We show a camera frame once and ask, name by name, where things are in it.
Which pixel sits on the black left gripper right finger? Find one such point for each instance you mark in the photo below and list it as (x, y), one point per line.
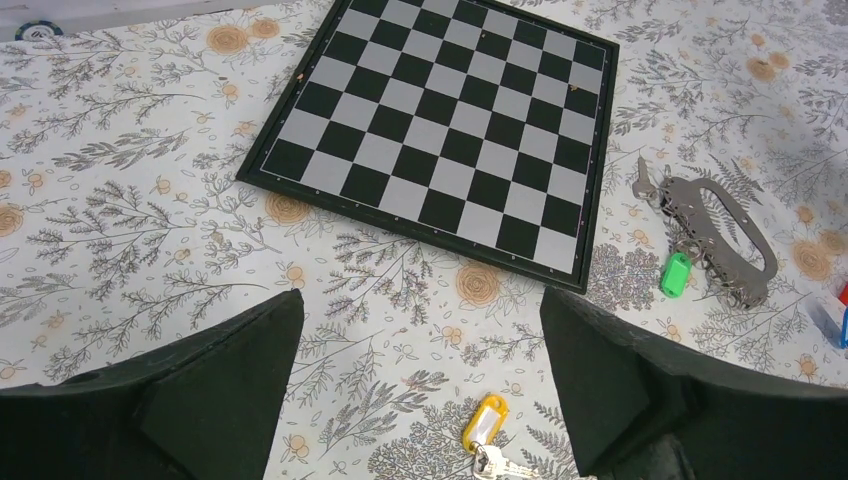
(637, 405)

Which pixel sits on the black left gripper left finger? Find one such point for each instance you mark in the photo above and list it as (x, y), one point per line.
(202, 407)

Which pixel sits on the grey metal key holder plate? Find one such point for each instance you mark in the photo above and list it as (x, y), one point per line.
(697, 205)

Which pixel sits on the blue key tag with key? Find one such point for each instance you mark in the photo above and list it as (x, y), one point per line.
(842, 328)

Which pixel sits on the green key tag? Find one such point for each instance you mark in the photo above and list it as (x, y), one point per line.
(675, 275)

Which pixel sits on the floral table mat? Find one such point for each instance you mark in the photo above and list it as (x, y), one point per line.
(123, 227)

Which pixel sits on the red key tag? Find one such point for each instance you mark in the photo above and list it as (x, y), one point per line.
(843, 295)

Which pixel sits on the black and silver chessboard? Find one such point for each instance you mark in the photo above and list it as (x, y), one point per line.
(472, 126)

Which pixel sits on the blue white poker chip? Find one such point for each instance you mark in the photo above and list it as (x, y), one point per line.
(37, 31)

